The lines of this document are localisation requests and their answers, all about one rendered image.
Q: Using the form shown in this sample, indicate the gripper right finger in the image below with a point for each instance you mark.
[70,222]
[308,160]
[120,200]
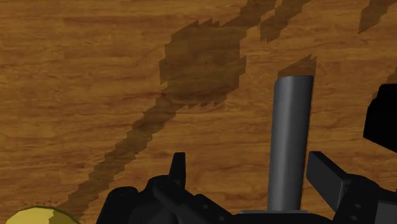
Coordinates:
[347,189]

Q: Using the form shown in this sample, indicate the black object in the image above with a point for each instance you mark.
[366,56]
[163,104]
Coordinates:
[382,118]

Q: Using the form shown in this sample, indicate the grey cylinder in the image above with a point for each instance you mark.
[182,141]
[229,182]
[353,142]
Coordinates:
[290,142]

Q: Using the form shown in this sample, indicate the yellow round fruit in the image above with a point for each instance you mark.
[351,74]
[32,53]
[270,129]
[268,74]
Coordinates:
[40,216]

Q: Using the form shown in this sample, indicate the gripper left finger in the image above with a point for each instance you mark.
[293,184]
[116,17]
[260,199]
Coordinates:
[173,198]

